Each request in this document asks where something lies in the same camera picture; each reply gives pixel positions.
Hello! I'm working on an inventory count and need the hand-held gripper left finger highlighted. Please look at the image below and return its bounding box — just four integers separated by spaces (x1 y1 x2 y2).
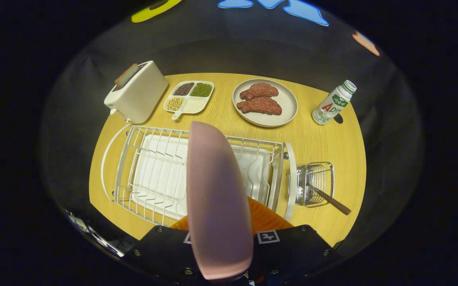
124 216 210 284

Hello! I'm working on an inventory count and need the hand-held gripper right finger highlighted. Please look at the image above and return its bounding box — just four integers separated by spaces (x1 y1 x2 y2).
248 197 341 284

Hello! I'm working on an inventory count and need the wooden handled spoon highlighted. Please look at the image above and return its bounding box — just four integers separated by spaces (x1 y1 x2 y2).
308 184 351 216

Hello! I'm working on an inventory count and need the pink plate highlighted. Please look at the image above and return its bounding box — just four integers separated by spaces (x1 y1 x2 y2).
186 121 254 281

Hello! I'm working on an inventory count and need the white wire dish rack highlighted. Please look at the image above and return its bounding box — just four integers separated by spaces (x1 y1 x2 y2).
101 124 298 227

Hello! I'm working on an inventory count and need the metal wire basket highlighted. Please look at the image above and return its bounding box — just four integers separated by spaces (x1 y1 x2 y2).
295 162 335 208

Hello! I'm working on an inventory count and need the white divided dish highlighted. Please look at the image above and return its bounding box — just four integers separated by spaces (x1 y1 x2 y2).
163 81 215 121

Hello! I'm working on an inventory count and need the beige round plate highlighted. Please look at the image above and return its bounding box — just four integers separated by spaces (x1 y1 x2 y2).
232 78 298 128

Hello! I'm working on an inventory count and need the white drip tray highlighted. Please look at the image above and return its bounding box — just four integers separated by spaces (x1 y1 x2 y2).
132 134 273 217

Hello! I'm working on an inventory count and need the red meat piece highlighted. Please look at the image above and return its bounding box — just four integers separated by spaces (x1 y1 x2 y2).
240 83 279 100
236 97 283 116

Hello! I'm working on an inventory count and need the white green label drink bottle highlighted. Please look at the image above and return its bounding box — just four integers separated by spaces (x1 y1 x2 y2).
312 80 357 126

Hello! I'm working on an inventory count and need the white toaster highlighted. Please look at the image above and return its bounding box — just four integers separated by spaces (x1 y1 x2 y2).
104 60 169 124

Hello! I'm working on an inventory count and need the pile of dark beans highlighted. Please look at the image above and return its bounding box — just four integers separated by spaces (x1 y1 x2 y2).
173 82 195 96

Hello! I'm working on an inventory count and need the pile of green beans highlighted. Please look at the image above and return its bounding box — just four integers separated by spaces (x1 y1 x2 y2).
190 83 213 98

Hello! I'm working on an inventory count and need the brown toast slice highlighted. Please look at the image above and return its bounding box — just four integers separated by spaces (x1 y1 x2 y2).
114 63 139 89

